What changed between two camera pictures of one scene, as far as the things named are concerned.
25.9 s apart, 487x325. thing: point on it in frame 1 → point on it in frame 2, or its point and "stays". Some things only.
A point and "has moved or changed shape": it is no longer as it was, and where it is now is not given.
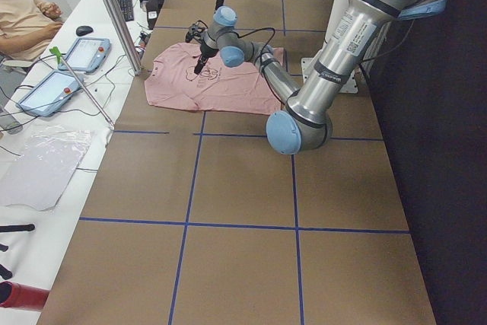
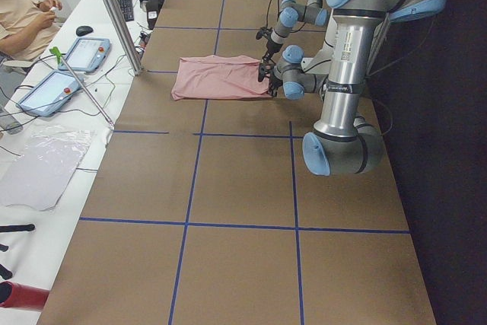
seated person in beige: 27,24 stays
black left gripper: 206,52 → 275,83
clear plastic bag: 39,176 stays
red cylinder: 13,294 stays
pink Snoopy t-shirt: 170,81 has moved or changed shape
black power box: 154,4 stays
